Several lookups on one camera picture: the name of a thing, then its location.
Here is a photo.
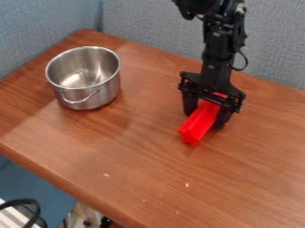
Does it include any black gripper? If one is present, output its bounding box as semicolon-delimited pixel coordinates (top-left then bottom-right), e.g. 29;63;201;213
177;58;244;129

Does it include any red star-shaped block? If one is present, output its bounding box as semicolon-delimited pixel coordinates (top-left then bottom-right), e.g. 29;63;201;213
179;101;220;147

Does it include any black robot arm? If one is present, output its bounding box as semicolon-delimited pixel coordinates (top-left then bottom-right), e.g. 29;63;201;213
171;0;248;128

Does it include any metal pot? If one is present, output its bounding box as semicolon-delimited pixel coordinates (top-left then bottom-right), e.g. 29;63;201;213
45;46;121;110

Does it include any white striped object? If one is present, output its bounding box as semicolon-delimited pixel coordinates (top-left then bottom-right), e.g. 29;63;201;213
0;199;48;228

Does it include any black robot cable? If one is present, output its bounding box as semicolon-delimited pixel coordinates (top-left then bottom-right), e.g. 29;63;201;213
228;48;248;72

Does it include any black cable loop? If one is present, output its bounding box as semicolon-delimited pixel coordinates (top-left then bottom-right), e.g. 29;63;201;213
0;198;41;228

